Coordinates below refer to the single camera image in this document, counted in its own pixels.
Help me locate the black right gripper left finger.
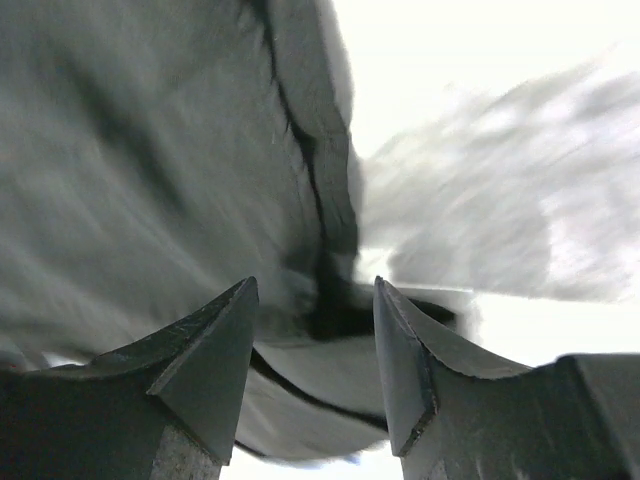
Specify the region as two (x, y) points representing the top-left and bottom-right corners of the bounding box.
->
(1, 278), (259, 479)

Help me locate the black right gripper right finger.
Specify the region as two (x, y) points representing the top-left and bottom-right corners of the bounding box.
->
(373, 279), (639, 479)

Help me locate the black long sleeve shirt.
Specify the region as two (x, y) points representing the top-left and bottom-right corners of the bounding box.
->
(1, 1), (443, 461)

